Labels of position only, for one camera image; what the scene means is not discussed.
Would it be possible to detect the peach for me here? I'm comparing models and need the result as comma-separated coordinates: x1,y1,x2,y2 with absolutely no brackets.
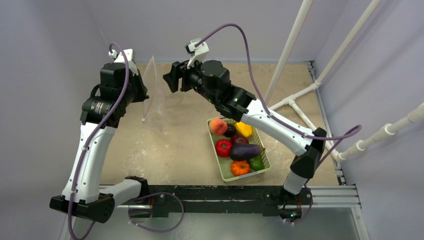
208,118,228,136

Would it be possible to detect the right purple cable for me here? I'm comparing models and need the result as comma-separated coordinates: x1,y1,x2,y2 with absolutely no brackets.
194,23,363,167

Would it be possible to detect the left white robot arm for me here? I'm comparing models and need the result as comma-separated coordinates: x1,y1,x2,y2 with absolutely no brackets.
49,60,149,223

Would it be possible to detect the red tomato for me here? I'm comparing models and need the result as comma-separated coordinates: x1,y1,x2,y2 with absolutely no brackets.
215,139,233,158

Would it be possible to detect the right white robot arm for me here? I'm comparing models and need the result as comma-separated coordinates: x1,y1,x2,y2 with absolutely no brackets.
163,60,327,204

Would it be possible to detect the white pipe frame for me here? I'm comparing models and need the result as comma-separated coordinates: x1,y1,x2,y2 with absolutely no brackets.
270,0,424,163

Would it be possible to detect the green plastic basket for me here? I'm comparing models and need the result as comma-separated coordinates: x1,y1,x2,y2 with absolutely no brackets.
209,117,272,182

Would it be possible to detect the green orange mango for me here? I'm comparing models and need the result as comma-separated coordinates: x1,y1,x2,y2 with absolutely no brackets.
248,155,265,171

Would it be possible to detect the small orange pumpkin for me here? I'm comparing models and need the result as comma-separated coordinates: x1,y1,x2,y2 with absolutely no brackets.
230,160,251,177

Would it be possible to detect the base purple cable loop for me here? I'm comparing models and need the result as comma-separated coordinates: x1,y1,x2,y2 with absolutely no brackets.
127,192,185,234

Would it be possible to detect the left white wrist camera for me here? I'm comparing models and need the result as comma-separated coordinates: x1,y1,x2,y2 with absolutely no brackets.
108,48,140,76

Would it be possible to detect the dark red apple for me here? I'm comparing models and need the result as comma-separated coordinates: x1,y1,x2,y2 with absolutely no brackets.
230,133,249,145

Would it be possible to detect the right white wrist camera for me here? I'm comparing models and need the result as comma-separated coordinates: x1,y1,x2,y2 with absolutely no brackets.
185,38,209,69

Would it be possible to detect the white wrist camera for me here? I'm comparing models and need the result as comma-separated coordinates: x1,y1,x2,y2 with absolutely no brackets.
185,38,209,69
108,48,140,76

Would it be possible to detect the purple eggplant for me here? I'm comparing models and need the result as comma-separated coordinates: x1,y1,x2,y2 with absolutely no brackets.
229,143,265,161

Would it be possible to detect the clear pink zip bag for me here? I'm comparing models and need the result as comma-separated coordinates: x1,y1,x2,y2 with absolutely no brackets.
142,56,168,133

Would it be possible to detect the black base frame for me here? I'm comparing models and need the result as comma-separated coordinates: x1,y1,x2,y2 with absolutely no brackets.
126,184,313,223

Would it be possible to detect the dark purple plum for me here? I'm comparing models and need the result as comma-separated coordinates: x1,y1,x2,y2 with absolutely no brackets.
223,123,237,138

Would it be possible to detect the yellow bell pepper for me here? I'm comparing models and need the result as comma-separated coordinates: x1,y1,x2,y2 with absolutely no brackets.
235,122,253,138

